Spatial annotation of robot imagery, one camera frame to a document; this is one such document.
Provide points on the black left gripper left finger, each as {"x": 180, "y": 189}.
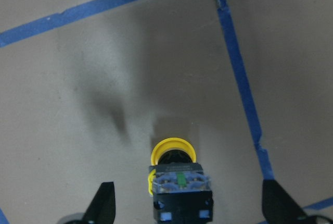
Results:
{"x": 102, "y": 208}

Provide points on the yellow push button switch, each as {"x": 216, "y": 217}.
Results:
{"x": 180, "y": 190}

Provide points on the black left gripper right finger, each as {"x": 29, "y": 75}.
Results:
{"x": 279, "y": 207}

